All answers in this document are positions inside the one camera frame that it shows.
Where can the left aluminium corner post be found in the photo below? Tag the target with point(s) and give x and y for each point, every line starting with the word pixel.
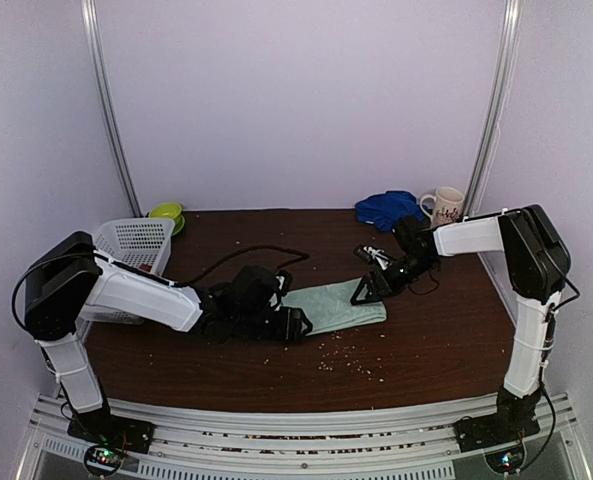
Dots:
pixel 108 115

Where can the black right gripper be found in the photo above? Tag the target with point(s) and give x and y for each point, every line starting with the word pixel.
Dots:
pixel 373 278

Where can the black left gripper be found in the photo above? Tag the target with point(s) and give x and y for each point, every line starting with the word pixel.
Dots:
pixel 289 329

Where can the mint green towel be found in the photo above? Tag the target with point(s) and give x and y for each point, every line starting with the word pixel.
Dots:
pixel 329 309

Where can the aluminium corner post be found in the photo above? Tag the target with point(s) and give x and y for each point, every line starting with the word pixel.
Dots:
pixel 108 115
pixel 506 56

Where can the right circuit board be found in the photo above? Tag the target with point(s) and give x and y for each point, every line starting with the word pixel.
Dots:
pixel 506 461

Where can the white plastic perforated basket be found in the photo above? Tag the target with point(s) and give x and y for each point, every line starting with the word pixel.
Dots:
pixel 131 240

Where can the white printed mug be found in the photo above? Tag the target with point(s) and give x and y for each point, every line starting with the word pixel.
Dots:
pixel 442 207

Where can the blue crumpled cloth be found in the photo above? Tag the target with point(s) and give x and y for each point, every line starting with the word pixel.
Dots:
pixel 385 209

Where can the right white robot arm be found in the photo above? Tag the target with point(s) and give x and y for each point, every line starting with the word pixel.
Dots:
pixel 537 263

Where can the circuit board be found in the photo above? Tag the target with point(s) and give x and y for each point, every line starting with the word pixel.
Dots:
pixel 506 461
pixel 100 460

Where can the right aluminium corner post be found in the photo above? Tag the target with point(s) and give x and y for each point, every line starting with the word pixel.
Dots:
pixel 506 56

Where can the lime green bowl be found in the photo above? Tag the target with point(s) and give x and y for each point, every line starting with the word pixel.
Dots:
pixel 172 211

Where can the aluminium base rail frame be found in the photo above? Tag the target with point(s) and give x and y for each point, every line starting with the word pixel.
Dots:
pixel 415 442

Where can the left circuit board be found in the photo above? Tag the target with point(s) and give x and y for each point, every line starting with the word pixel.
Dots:
pixel 100 460

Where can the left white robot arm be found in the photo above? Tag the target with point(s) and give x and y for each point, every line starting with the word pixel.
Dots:
pixel 75 274

